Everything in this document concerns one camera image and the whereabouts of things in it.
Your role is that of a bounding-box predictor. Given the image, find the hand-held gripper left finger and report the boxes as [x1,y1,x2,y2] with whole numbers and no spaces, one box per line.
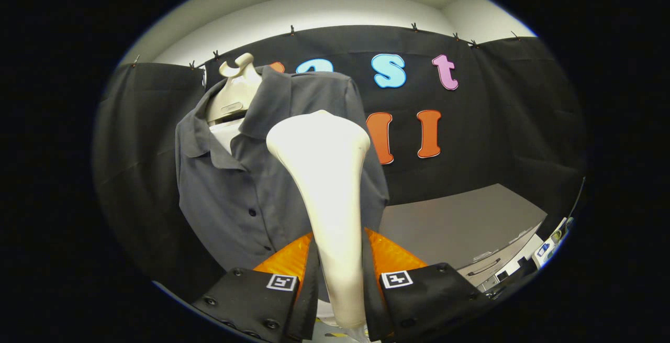
[191,230,321,343]

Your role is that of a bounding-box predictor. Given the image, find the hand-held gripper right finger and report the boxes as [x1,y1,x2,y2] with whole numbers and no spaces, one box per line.
[361,227,493,343]

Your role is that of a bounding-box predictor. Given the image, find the grey button shirt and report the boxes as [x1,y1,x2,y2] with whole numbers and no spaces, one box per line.
[175,65,390,273]

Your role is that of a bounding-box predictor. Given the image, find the grey drawer cabinet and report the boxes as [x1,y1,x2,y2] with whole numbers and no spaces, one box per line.
[378,183,548,291]

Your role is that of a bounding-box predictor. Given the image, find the white side table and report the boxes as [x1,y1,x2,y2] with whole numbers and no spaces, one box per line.
[534,217,574,270]

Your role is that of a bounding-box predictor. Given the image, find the cream mannequin hanger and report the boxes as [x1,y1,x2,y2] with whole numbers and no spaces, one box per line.
[206,53,263,126]

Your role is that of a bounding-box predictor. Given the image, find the black backdrop cloth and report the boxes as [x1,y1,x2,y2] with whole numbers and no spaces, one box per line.
[93,25,587,302]

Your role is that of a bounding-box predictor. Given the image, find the row of black clips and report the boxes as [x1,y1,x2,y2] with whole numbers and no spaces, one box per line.
[133,23,521,69]

